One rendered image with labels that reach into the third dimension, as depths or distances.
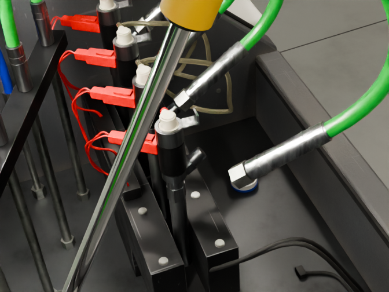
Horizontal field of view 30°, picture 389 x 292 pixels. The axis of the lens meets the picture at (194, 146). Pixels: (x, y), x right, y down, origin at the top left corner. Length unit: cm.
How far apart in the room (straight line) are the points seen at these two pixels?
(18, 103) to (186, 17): 59
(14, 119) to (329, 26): 222
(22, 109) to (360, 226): 43
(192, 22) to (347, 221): 72
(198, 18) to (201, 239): 57
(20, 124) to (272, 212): 40
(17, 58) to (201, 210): 26
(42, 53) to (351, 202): 42
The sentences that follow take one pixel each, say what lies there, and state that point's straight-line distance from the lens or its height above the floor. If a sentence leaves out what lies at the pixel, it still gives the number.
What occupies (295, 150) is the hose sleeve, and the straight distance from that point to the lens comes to 61.
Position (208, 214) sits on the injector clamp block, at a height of 98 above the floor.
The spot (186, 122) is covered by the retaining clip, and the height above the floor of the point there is 113.
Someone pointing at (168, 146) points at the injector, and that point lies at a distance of 71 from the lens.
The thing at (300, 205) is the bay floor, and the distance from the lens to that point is 103.
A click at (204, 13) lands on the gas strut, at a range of 24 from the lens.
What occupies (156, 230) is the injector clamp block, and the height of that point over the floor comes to 98.
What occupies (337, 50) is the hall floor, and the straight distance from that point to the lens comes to 278.
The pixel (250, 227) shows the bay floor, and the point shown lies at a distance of 101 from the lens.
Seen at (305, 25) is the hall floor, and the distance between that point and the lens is 291.
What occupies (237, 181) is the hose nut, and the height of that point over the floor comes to 114.
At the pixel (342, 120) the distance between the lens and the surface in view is 60.
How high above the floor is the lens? 159
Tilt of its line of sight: 42 degrees down
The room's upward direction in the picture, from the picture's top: 5 degrees counter-clockwise
